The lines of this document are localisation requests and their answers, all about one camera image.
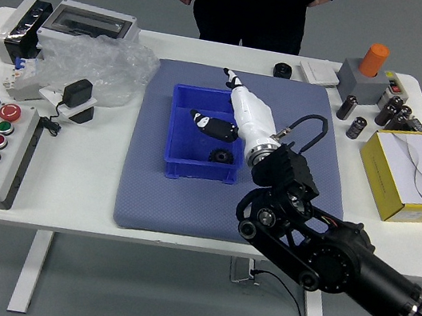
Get clear plastic bag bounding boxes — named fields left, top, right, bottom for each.
left=26, top=24, right=164, bottom=117

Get grey distribution box clear cover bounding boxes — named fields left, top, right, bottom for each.
left=34, top=0, right=144, bottom=65

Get grey block with hole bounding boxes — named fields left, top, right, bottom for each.
left=332, top=56, right=393, bottom=110

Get white circuit breaker blue levers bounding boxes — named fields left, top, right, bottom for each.
left=0, top=54, right=48, bottom=105

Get blue plastic box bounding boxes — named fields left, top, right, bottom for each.
left=158, top=82, right=256, bottom=191

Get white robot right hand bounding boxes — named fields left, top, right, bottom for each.
left=182, top=62, right=290, bottom=168

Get blue-grey mat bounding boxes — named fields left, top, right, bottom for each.
left=109, top=53, right=365, bottom=264

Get black and white enclosure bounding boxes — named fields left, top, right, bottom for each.
left=0, top=0, right=55, bottom=70

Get small black electronic component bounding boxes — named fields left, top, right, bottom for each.
left=404, top=114, right=422, bottom=134

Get black power adapter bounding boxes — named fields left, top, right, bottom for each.
left=60, top=75, right=95, bottom=110

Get dark cylindrical capacitor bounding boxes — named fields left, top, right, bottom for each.
left=344, top=114, right=368, bottom=142
left=396, top=102, right=414, bottom=119
left=334, top=92, right=360, bottom=123
left=384, top=110, right=409, bottom=134
left=373, top=92, right=404, bottom=129

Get black round nut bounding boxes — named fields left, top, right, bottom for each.
left=272, top=60, right=295, bottom=81

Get white wall switch plate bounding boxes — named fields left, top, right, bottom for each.
left=296, top=57, right=343, bottom=88

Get white two-button switch box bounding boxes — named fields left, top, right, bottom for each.
left=377, top=69, right=411, bottom=108

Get person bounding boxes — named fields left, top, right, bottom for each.
left=165, top=0, right=358, bottom=64

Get orange cylinder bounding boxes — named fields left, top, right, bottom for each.
left=357, top=40, right=392, bottom=80

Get grey under-table power box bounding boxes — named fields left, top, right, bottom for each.
left=227, top=255, right=265, bottom=287

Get black adapter cord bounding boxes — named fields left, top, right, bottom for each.
left=36, top=95, right=69, bottom=138

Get big black gear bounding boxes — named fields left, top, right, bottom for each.
left=206, top=146, right=237, bottom=166

